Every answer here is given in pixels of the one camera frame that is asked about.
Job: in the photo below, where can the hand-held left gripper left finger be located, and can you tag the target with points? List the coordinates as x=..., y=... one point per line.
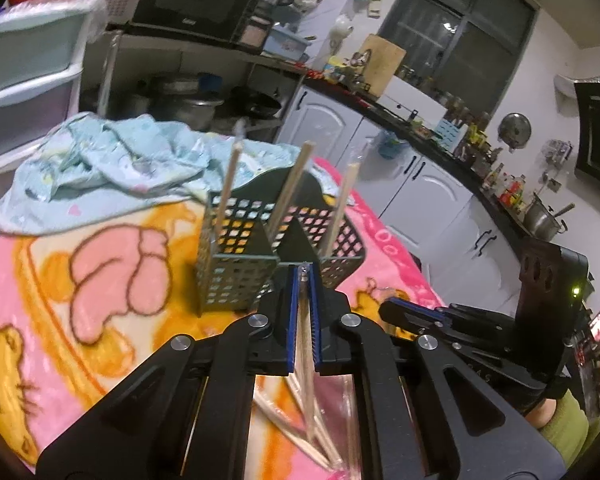
x=294, y=320

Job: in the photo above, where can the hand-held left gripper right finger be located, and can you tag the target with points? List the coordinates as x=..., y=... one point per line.
x=316, y=330

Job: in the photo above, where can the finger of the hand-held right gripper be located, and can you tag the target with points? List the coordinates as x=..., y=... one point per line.
x=415, y=307
x=420, y=329

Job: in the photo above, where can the wooden chopstick pair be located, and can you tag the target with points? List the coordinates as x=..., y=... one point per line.
x=292, y=185
x=342, y=205
x=306, y=320
x=230, y=185

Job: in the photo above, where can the grey perforated utensil basket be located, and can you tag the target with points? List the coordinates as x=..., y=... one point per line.
x=240, y=270

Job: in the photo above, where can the bunch of chopsticks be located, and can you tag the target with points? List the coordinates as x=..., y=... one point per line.
x=280, y=422

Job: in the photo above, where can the person's right forearm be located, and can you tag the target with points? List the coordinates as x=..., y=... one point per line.
x=567, y=427

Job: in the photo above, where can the hanging kitchen utensils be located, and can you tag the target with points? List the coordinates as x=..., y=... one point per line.
x=557, y=152

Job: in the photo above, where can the white kitchen cabinets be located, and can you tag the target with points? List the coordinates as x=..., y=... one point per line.
x=430, y=195

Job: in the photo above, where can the tall steel stockpot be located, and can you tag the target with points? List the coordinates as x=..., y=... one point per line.
x=542, y=220

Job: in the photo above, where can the black kitchen countertop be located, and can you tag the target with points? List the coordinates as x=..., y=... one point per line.
x=455, y=167

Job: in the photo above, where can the cluster of sauce bottles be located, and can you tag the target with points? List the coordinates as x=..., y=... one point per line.
x=507, y=187

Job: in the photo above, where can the blue hanging basket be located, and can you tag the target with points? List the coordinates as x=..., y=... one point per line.
x=392, y=144

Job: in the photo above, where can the pink printed bear blanket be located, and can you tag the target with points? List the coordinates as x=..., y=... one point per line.
x=130, y=260

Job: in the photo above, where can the blue knife block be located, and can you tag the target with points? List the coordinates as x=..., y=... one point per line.
x=451, y=132

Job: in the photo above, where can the white box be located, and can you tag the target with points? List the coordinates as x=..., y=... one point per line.
x=412, y=107

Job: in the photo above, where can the hanging steel pot lid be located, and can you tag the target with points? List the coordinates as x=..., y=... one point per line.
x=514, y=130

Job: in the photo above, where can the row of glass jars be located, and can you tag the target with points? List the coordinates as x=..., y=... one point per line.
x=455, y=102

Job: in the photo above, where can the black range hood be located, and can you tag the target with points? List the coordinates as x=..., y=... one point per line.
x=597, y=125

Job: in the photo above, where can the light blue printed cloth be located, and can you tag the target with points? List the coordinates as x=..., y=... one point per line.
x=130, y=160

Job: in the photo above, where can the wide steel cooking pot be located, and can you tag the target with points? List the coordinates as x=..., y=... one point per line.
x=195, y=110

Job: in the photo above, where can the wooden cutting board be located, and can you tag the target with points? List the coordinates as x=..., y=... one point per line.
x=385, y=67

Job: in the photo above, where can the metal faucet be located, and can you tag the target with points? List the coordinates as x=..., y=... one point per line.
x=362, y=62

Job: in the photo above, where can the yellow lidded container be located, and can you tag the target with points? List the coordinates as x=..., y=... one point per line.
x=337, y=66

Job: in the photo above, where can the dark framed window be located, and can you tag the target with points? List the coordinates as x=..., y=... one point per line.
x=480, y=60

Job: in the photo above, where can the light blue plastic box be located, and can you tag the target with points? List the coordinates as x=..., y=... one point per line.
x=285, y=42

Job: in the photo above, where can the white hanging kettle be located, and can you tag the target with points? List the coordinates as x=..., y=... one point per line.
x=341, y=27

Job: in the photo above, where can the metal shelf table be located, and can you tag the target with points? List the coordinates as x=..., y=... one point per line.
x=180, y=52

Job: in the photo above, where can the drawer tower with green drawer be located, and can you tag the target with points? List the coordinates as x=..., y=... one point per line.
x=30, y=55

